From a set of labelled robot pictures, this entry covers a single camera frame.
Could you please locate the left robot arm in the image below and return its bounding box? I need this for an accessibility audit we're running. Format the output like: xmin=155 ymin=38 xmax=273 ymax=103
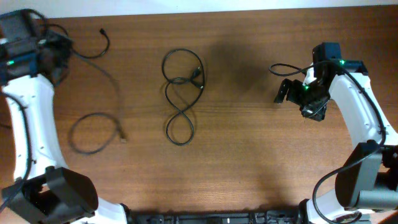
xmin=1 ymin=9 xmax=134 ymax=223

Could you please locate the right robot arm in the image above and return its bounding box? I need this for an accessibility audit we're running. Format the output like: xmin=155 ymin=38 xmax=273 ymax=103
xmin=266 ymin=42 xmax=397 ymax=223

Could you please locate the black usb cable micro plug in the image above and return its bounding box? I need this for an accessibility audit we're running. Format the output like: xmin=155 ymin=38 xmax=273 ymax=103
xmin=40 ymin=23 xmax=128 ymax=156

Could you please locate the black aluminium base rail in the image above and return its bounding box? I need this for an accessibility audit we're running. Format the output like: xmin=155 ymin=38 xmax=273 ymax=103
xmin=132 ymin=210 xmax=306 ymax=224

